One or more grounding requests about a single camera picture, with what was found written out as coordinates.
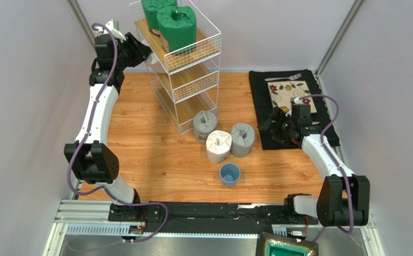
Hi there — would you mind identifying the silver fork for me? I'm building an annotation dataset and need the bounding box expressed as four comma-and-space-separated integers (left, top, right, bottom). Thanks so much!
265, 73, 302, 82

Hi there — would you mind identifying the white wire shelf rack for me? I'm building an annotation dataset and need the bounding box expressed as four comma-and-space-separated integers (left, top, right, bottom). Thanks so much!
130, 1, 222, 134

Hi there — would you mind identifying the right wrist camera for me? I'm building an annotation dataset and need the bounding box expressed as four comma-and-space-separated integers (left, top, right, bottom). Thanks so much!
290, 97, 304, 105

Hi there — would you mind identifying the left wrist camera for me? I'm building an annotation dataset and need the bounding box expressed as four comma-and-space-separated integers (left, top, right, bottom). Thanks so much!
106, 19, 126, 42

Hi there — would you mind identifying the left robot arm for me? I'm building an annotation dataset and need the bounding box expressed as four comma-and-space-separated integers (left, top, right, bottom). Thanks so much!
64, 33, 152, 205

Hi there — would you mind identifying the grey toilet paper roll back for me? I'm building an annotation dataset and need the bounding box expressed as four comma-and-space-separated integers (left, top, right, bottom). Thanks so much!
192, 110, 217, 144

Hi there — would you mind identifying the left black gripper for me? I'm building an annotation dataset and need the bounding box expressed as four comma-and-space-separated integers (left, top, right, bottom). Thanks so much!
114, 33, 151, 71

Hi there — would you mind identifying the floral square plate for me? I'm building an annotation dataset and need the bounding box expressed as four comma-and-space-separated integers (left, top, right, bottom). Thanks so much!
267, 81, 310, 113

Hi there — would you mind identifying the purple cable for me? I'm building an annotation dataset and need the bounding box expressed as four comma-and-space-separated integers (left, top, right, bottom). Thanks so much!
66, 22, 169, 244
295, 94, 354, 243

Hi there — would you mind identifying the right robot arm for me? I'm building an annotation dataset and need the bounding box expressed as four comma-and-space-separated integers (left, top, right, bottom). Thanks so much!
258, 104, 370, 228

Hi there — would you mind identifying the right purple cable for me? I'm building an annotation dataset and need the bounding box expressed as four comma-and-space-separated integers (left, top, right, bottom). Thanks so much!
295, 94, 354, 243

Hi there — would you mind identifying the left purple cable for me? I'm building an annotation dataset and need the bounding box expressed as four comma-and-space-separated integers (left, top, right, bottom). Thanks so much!
66, 22, 169, 244

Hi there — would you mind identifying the grey toilet paper roll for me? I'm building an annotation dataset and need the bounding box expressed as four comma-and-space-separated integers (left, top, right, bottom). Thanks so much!
231, 123, 255, 158
192, 110, 217, 144

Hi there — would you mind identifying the blue plastic cup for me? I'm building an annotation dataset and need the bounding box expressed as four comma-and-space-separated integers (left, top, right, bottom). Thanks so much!
220, 163, 241, 187

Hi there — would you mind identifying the teal glazed square dish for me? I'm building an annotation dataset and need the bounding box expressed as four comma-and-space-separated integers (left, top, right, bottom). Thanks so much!
255, 232, 319, 256

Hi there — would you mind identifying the white toilet paper roll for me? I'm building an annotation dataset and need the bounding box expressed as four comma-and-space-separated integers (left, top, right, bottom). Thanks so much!
206, 130, 232, 164
144, 53, 166, 74

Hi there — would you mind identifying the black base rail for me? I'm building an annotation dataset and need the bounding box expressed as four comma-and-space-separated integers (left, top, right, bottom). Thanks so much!
108, 202, 318, 235

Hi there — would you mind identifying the black cloth placemat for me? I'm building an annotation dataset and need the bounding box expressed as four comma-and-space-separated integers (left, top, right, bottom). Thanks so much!
249, 69, 331, 150

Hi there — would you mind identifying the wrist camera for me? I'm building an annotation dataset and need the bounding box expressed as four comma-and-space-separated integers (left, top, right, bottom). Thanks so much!
290, 97, 304, 105
106, 19, 126, 42

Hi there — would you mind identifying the green toilet paper roll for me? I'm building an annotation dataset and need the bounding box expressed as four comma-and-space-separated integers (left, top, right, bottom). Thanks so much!
157, 6, 197, 53
141, 0, 177, 36

